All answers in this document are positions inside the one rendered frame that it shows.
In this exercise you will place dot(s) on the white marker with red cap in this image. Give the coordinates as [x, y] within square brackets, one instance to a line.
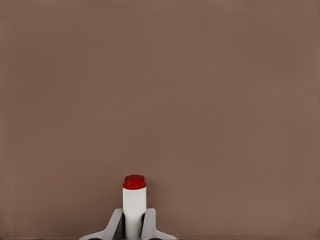
[133, 207]

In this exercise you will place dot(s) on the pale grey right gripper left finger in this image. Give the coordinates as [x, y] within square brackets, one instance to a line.
[113, 226]

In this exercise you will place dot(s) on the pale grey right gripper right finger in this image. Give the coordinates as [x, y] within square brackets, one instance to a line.
[149, 225]

